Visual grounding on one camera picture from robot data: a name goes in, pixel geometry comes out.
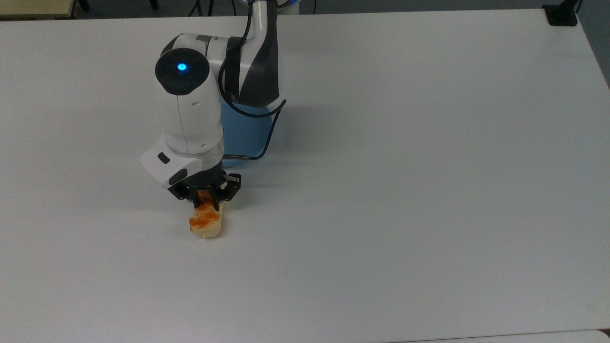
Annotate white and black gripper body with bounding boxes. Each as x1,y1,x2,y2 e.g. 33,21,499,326
139,135,226,201

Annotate orange glazed bread loaf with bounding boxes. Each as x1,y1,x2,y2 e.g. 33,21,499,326
189,191,226,241

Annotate blue round plate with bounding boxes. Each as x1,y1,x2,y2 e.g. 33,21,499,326
220,101,282,169

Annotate black tripod legs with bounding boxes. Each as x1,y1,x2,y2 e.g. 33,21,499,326
188,0,230,17

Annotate light wooden table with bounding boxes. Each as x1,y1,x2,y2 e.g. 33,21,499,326
0,0,77,20

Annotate black table clamp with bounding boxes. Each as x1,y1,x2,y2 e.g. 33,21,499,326
543,0,583,27

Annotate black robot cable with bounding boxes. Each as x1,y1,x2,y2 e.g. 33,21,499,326
218,0,287,161

